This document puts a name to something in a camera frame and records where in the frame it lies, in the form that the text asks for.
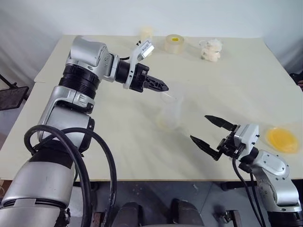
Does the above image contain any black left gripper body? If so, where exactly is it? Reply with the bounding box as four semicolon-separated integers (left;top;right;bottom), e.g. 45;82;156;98
130;62;151;94

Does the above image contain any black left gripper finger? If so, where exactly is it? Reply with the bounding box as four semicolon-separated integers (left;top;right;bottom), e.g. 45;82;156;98
145;74;169;91
144;81;169;93

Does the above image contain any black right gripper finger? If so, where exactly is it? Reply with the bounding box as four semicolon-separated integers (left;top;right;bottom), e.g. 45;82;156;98
189;135;223;162
204;115;238;132

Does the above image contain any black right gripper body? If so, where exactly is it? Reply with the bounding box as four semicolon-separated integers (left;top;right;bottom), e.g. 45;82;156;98
216;131;246;159

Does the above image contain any clear cup with orange liquid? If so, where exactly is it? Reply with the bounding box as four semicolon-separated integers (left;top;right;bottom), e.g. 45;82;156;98
259;122;300;156

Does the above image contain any clear plastic cup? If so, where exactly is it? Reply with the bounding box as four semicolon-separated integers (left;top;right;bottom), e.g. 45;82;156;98
156;92;188;132

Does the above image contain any clear tape roll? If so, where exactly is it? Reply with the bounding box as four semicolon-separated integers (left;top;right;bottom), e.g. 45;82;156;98
164;34;186;55

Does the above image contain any white plush toy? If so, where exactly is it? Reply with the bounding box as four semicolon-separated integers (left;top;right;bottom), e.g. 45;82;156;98
198;37;224;62

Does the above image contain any dark rounded shape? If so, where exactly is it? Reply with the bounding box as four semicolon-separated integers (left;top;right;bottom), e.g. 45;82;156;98
117;201;145;227
169;198;205;227

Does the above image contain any dark object at table side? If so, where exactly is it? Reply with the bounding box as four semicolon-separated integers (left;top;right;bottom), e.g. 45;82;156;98
289;72;303;91

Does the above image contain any black metal stand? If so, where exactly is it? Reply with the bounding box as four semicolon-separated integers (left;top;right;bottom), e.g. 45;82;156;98
0;73;30;111

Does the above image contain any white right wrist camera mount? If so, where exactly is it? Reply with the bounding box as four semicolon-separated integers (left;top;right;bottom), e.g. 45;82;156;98
233;123;260;155

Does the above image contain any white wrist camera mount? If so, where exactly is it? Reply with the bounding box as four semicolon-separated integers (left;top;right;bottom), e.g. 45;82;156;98
122;39;155;90
233;123;260;155

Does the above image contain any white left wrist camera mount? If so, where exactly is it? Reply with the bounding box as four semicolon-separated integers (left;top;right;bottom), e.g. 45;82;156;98
122;39;155;90

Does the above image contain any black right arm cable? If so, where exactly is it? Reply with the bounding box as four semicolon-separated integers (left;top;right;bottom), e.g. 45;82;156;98
231;156;267;227

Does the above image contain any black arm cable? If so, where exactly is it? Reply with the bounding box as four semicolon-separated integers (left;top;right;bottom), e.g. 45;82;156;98
24;124;118;227
231;156;267;227

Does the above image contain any rusty metal bracket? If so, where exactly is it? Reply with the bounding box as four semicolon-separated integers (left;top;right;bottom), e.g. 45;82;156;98
214;205;242;224

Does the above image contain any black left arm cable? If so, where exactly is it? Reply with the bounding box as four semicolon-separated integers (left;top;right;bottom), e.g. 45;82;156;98
24;124;118;227

